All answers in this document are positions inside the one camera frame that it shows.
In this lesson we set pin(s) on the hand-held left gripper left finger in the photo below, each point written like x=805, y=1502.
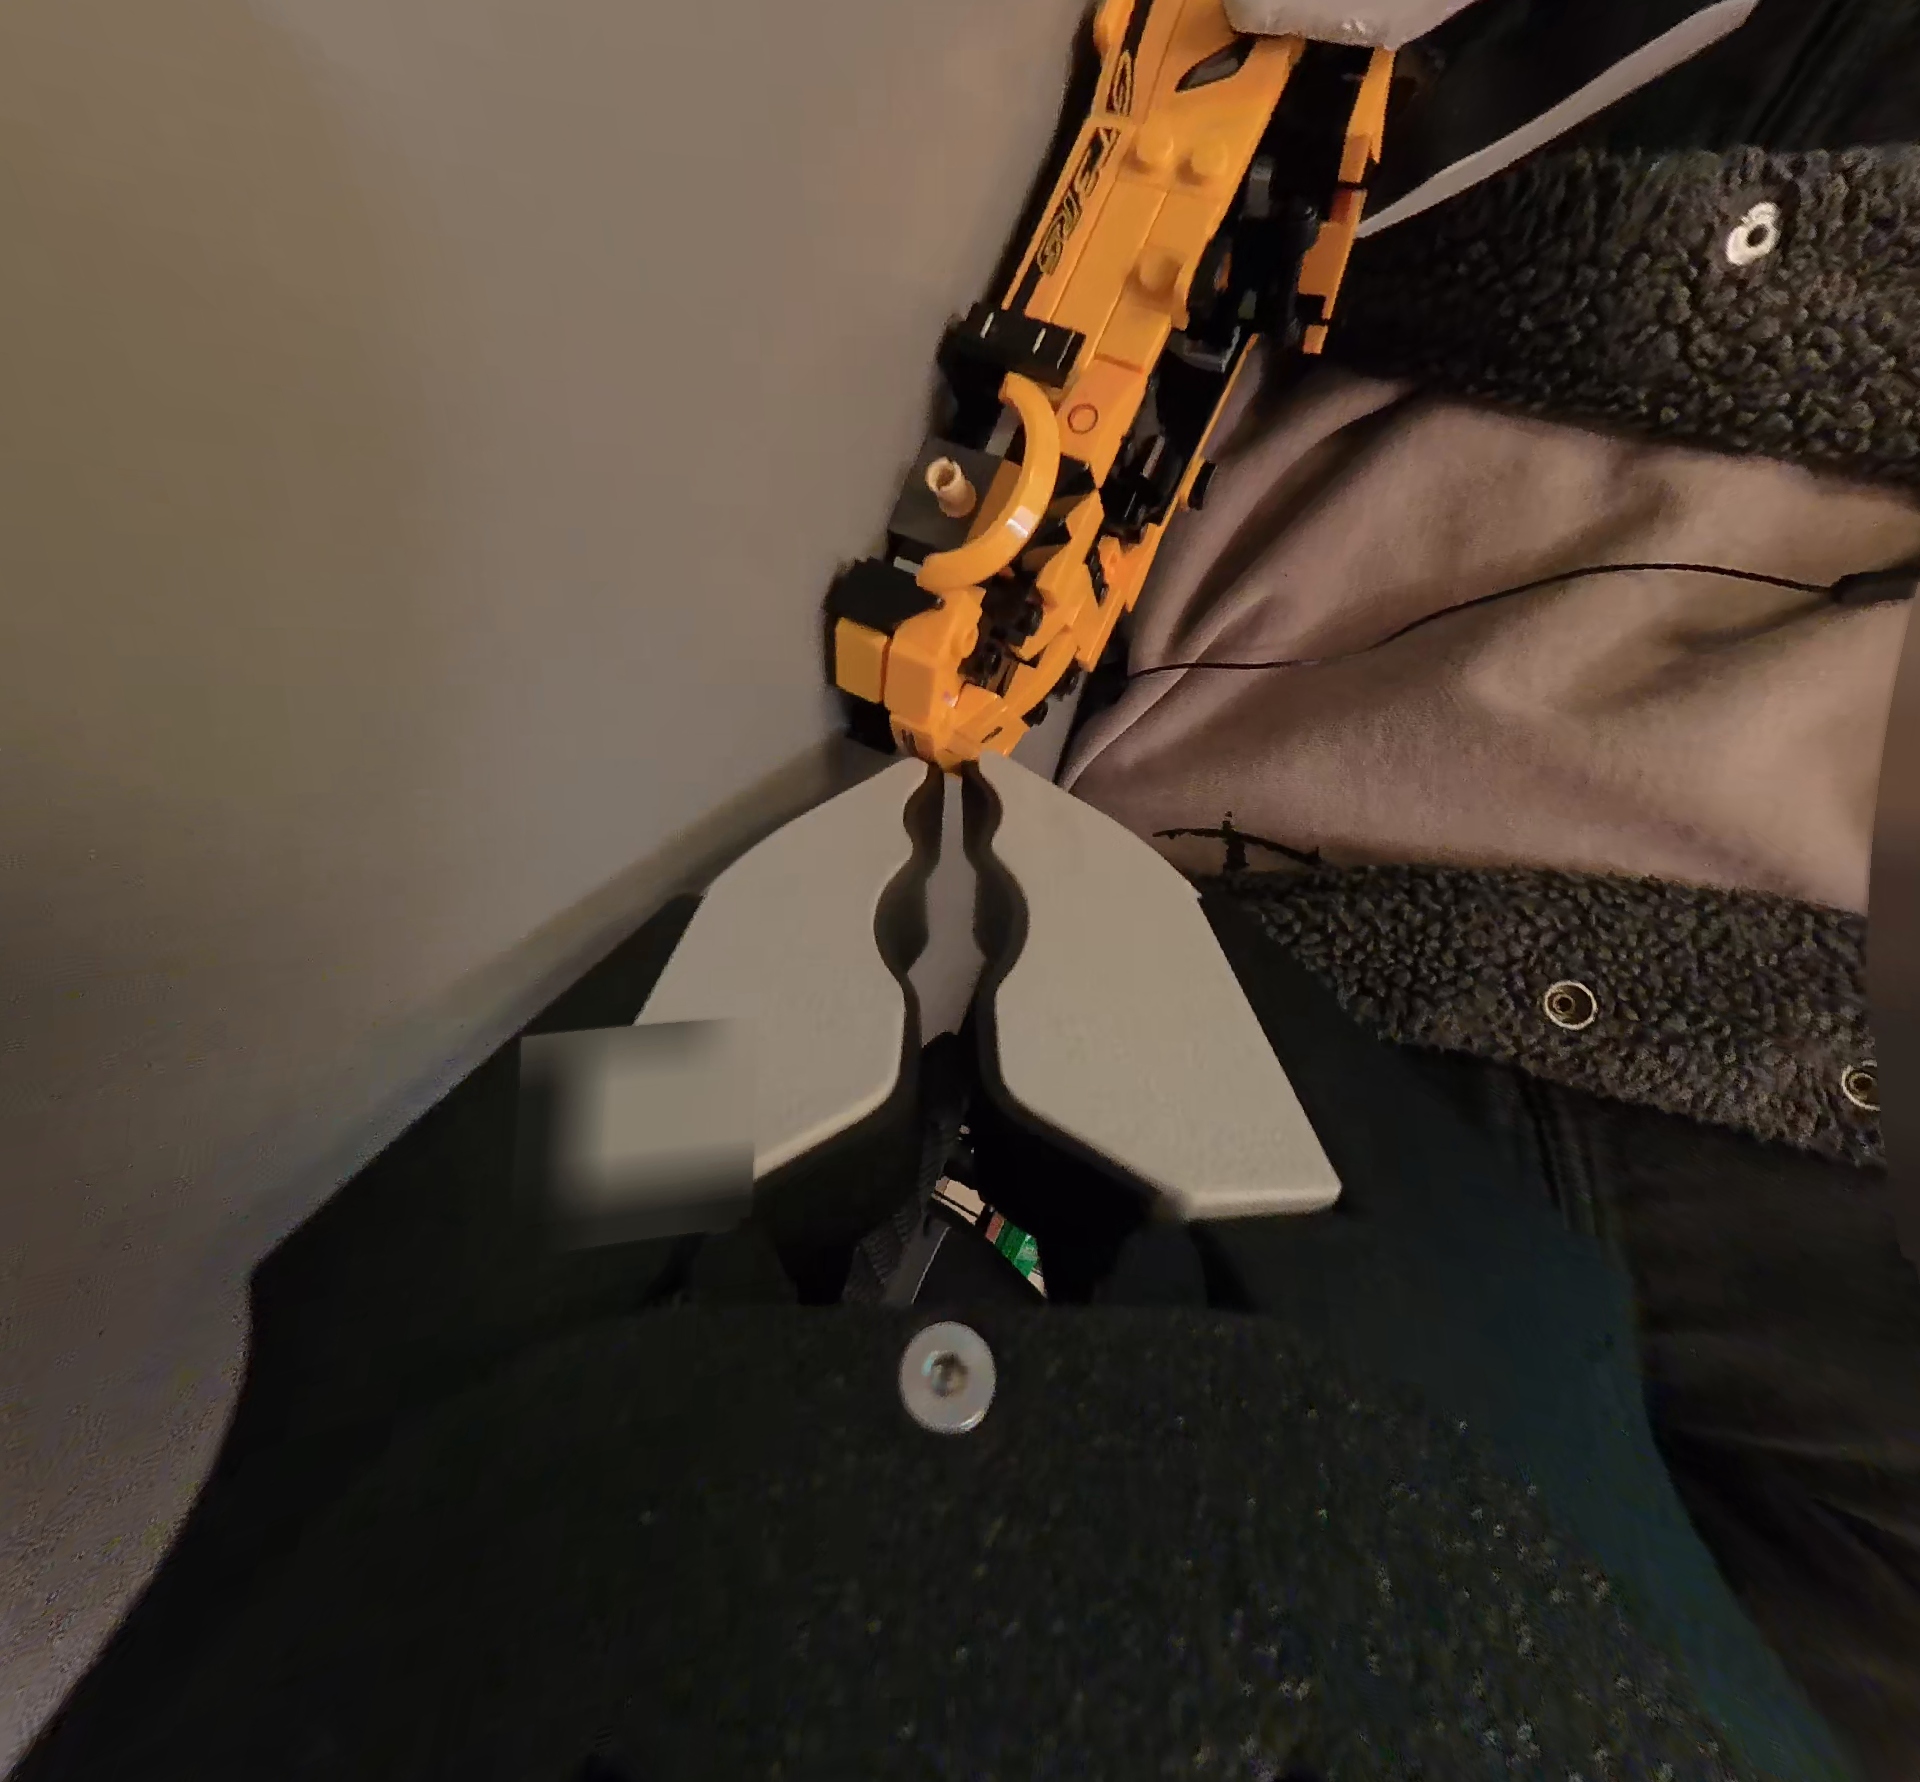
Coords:
x=781, y=973

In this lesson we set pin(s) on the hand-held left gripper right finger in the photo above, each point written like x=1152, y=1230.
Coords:
x=1141, y=1033

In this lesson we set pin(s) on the orange lego car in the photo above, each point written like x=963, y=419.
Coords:
x=1141, y=207

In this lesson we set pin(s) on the person's black fleece jacket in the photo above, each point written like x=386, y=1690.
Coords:
x=1650, y=313

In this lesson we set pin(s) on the black earphone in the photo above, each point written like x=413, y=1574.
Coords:
x=1853, y=593

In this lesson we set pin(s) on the person's black pants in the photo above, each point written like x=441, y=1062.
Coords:
x=1771, y=1363

